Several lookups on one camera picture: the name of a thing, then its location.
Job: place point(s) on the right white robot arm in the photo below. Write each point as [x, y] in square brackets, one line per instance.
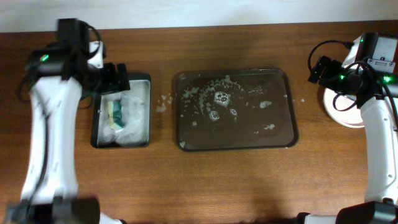
[369, 73]

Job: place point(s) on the green yellow sponge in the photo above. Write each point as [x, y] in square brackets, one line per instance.
[115, 115]

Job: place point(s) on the light blue plate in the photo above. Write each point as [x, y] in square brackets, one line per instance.
[351, 124]

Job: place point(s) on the dark brown serving tray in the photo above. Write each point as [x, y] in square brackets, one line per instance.
[223, 110]

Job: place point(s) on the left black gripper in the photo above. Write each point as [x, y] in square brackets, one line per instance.
[111, 76]

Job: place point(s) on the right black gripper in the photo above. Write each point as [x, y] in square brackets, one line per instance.
[325, 70]

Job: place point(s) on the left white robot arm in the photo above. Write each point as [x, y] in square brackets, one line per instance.
[57, 77]

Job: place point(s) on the black soapy water tray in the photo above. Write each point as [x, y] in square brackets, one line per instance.
[136, 116]

